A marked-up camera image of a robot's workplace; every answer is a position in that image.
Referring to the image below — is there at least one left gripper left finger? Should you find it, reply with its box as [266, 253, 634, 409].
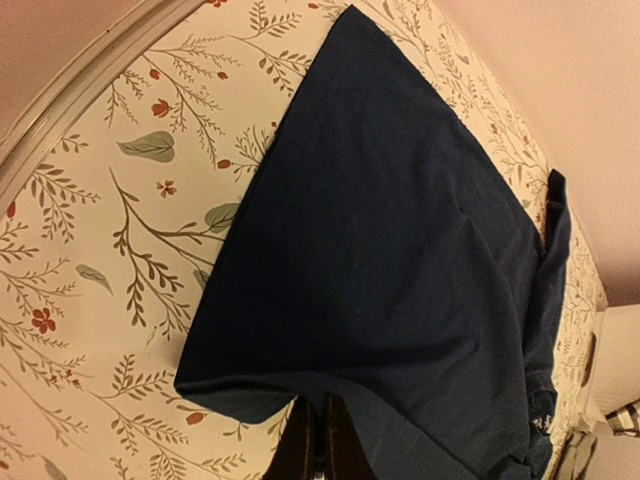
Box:
[262, 397, 315, 480]

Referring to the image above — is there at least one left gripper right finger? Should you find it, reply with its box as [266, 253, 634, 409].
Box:
[324, 394, 377, 480]

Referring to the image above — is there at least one blue garment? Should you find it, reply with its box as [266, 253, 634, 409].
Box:
[174, 7, 571, 479]

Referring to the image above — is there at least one white laundry basket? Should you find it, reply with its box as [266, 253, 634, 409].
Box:
[549, 305, 640, 480]

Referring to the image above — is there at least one black white checkered garment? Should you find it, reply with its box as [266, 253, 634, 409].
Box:
[606, 402, 640, 438]

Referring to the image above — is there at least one floral tablecloth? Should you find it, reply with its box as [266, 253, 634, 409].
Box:
[1, 1, 606, 479]

